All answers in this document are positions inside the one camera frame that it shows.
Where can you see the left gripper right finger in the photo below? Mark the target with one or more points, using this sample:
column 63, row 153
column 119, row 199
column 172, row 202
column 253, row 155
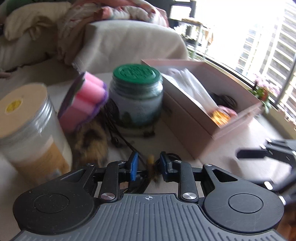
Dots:
column 166, row 166

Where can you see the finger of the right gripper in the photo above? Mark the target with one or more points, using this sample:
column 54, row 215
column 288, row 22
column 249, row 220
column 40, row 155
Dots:
column 251, row 153

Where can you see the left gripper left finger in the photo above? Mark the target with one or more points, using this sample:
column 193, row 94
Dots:
column 132, row 165

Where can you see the brown furry toy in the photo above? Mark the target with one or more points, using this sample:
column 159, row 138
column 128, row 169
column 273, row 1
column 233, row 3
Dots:
column 89, row 144

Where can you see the potted flower plant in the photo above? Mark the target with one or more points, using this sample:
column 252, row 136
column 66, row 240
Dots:
column 262, row 90

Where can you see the pink cardboard box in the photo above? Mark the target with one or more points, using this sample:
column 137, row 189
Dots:
column 189, row 105

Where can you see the green lid glass jar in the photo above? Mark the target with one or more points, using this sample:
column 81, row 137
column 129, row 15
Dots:
column 135, row 96

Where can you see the white plastic bag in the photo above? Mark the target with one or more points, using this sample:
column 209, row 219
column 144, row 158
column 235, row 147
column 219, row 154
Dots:
column 187, row 82

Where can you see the tall jar with tan lid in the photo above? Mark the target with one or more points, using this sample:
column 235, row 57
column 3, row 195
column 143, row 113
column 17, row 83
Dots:
column 32, row 139

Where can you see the floral pink blanket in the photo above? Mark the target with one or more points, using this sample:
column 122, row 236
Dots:
column 71, row 27

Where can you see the cream blanket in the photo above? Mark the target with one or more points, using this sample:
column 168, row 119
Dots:
column 33, row 18

